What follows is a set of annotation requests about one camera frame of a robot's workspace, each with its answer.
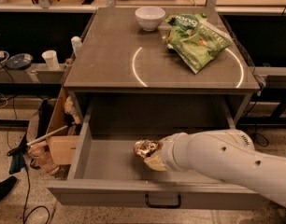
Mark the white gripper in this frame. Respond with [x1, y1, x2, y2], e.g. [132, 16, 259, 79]
[144, 133, 193, 172]

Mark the orange soda can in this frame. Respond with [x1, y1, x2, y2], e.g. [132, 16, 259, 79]
[134, 139, 163, 159]

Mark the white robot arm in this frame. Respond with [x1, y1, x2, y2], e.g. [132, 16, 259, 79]
[140, 129, 286, 207]

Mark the grey open top drawer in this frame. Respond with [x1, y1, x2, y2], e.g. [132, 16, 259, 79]
[48, 96, 265, 210]

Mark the white tube stick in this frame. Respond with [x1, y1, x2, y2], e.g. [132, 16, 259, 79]
[26, 125, 68, 147]

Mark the cardboard box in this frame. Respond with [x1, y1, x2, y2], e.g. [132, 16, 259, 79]
[47, 89, 79, 165]

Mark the grey cabinet counter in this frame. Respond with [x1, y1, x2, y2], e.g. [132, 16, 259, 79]
[64, 7, 259, 127]

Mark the green chip bag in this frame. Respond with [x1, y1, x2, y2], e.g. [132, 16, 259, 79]
[165, 13, 232, 74]

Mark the clear plastic bag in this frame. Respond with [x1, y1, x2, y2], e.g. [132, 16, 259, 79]
[28, 141, 59, 175]

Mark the white ceramic bowl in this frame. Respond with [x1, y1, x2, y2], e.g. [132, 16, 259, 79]
[135, 6, 165, 31]

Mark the white plastic bottle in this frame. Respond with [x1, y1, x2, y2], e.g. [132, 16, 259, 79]
[71, 36, 82, 56]

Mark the white paper cup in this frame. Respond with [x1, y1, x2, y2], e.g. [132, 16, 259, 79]
[42, 50, 60, 70]

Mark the black shoe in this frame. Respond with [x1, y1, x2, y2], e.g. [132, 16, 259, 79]
[0, 176, 17, 202]

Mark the grey round dish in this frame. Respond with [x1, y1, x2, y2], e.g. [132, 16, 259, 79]
[7, 53, 33, 70]

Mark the white bowl on shelf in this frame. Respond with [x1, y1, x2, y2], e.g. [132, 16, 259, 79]
[0, 50, 9, 69]

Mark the black drawer handle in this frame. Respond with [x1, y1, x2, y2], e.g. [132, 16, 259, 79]
[145, 194, 182, 209]

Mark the black floor cable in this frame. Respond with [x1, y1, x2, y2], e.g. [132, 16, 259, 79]
[21, 165, 51, 224]

